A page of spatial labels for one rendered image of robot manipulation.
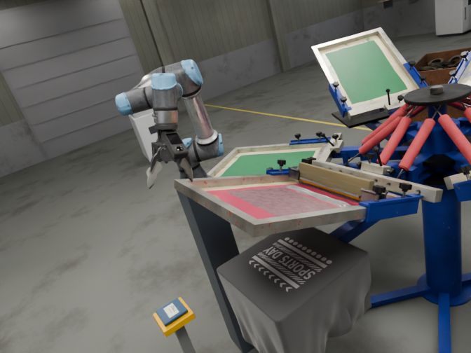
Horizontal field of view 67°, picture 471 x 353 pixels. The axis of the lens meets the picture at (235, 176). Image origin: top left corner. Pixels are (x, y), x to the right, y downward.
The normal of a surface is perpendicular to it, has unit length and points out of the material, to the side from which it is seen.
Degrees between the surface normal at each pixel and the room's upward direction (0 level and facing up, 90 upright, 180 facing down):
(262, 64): 90
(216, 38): 90
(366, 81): 32
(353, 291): 88
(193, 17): 90
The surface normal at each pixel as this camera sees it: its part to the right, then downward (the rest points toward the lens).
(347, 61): -0.19, -0.54
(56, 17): 0.48, 0.23
